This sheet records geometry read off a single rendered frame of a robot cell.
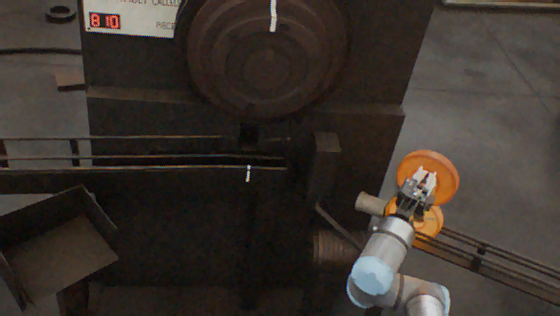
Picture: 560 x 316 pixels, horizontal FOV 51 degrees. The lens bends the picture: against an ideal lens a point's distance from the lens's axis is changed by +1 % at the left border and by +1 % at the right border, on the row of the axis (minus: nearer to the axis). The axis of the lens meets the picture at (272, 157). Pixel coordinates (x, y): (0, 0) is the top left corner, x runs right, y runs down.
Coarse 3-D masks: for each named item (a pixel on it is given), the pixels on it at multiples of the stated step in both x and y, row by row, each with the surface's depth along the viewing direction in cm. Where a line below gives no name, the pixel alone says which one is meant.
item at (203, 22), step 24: (216, 0) 139; (240, 0) 138; (264, 0) 138; (288, 0) 138; (312, 0) 141; (192, 24) 143; (216, 24) 141; (312, 24) 143; (336, 24) 145; (192, 48) 146; (336, 48) 150; (192, 72) 151; (336, 72) 155; (216, 96) 156; (312, 96) 159
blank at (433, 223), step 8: (392, 208) 172; (432, 208) 164; (424, 216) 167; (432, 216) 165; (440, 216) 166; (416, 224) 172; (424, 224) 168; (432, 224) 166; (440, 224) 166; (424, 232) 170; (432, 232) 168
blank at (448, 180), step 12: (408, 156) 151; (420, 156) 149; (432, 156) 148; (444, 156) 149; (408, 168) 152; (432, 168) 149; (444, 168) 147; (444, 180) 149; (456, 180) 148; (444, 192) 150
